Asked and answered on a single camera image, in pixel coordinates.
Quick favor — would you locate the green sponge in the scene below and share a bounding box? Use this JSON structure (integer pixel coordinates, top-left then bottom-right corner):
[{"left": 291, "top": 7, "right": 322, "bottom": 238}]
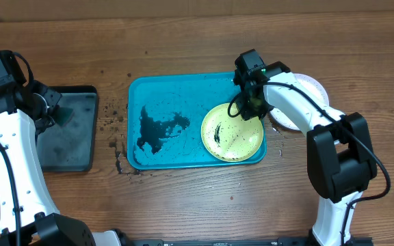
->
[{"left": 52, "top": 107, "right": 73, "bottom": 126}]

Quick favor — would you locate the white speckled plate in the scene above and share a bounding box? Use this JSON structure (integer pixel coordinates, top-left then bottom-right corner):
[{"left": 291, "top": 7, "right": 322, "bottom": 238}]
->
[{"left": 270, "top": 73, "right": 329, "bottom": 131}]

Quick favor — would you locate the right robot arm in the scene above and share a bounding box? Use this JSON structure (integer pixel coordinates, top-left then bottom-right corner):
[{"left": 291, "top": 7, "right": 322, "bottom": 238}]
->
[{"left": 233, "top": 57, "right": 379, "bottom": 245}]

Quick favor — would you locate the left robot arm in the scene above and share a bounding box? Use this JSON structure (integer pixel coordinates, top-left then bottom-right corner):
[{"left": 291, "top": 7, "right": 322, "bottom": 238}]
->
[{"left": 0, "top": 80, "right": 126, "bottom": 245}]

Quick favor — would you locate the black water tray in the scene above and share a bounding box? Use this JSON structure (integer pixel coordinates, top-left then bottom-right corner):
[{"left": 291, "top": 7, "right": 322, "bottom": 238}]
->
[{"left": 36, "top": 85, "right": 99, "bottom": 172}]

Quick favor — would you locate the teal serving tray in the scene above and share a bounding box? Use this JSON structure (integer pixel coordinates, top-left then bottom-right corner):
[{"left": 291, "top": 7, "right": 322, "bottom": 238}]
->
[{"left": 127, "top": 71, "right": 267, "bottom": 171}]

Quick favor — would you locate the yellow speckled plate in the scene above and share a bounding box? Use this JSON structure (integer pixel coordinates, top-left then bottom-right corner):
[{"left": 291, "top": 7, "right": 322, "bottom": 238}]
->
[{"left": 200, "top": 103, "right": 267, "bottom": 164}]

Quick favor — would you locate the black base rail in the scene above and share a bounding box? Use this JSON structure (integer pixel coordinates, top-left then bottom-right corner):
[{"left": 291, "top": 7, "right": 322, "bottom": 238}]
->
[{"left": 114, "top": 236, "right": 374, "bottom": 246}]

